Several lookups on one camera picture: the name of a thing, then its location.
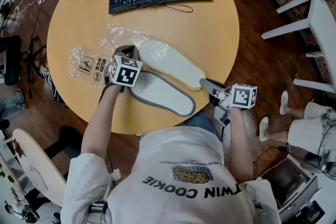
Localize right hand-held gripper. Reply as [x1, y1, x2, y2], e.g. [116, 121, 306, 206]
[199, 77, 259, 128]

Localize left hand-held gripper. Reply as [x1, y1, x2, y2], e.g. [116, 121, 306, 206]
[104, 45, 144, 87]

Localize clear plastic bag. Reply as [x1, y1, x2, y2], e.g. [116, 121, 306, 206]
[99, 22, 169, 61]

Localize cream white insole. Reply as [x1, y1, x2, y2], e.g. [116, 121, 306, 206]
[138, 39, 207, 92]

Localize grey-edged white insole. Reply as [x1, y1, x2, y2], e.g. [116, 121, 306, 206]
[127, 70, 196, 118]

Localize person's right forearm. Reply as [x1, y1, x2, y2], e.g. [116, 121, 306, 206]
[228, 107, 254, 182]

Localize person's left forearm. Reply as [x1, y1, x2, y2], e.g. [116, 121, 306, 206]
[80, 84, 124, 159]

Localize person's blue jeans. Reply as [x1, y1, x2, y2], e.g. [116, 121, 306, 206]
[183, 110, 224, 140]

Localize person's white t-shirt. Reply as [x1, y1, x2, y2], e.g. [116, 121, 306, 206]
[60, 125, 282, 224]

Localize black white patterned bag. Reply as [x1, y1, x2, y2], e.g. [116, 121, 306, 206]
[40, 66, 68, 109]

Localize black office chair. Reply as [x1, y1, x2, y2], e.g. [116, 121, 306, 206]
[0, 35, 48, 86]

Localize grey equipment case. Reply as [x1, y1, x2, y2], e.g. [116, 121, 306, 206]
[262, 157, 320, 215]

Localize white side table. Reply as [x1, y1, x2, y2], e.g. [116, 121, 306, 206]
[260, 0, 336, 94]

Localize small oval table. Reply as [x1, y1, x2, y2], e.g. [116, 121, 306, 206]
[12, 125, 85, 200]

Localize black keyboard cable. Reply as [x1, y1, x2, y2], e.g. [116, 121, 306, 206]
[141, 0, 194, 14]

